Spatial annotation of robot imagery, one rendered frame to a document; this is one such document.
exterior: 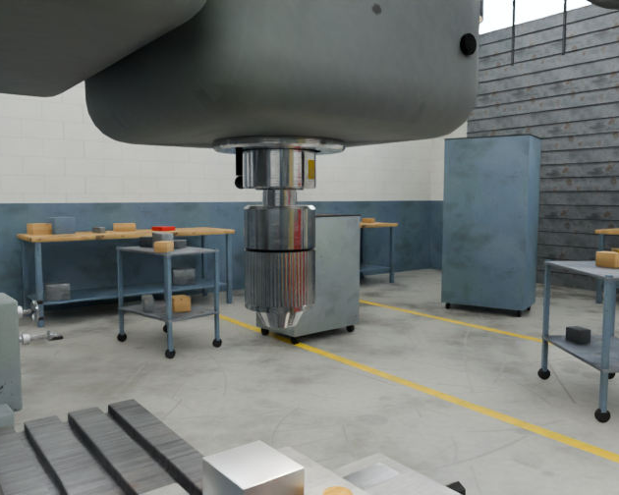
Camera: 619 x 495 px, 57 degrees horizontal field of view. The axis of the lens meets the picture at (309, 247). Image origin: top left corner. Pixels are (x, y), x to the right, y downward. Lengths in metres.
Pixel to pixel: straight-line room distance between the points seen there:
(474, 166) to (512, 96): 3.05
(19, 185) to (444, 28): 6.66
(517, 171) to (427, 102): 6.01
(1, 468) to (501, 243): 5.86
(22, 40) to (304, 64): 0.12
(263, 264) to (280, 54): 0.14
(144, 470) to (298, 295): 0.48
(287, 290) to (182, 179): 7.12
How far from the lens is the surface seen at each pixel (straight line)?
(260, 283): 0.36
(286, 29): 0.27
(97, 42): 0.27
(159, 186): 7.35
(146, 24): 0.24
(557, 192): 8.82
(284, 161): 0.35
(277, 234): 0.35
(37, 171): 6.95
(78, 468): 0.83
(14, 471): 0.85
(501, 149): 6.38
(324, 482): 0.50
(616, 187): 8.44
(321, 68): 0.28
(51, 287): 6.25
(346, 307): 5.29
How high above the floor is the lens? 1.28
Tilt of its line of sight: 5 degrees down
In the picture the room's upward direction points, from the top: straight up
